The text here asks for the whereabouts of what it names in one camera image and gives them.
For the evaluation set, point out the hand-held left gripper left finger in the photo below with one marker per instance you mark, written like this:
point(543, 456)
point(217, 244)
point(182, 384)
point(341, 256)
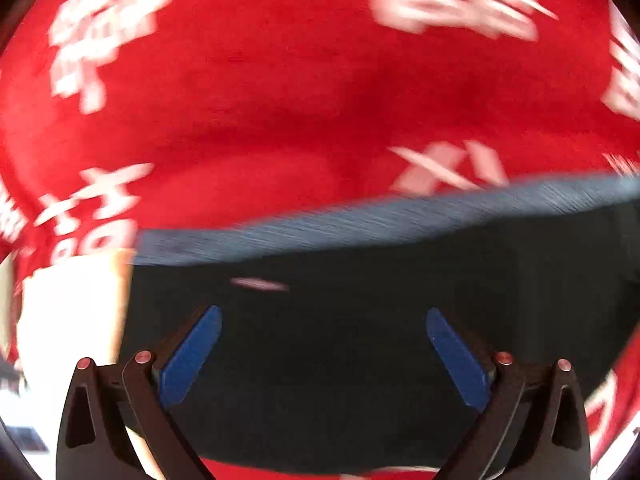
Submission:
point(192, 355)

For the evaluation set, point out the red printed blanket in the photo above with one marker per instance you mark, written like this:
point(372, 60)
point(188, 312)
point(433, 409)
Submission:
point(250, 85)

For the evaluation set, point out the black pants with patterned waistband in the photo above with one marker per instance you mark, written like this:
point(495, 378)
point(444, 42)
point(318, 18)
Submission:
point(325, 360)

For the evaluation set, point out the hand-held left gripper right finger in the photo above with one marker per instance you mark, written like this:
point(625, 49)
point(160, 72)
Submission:
point(457, 355)

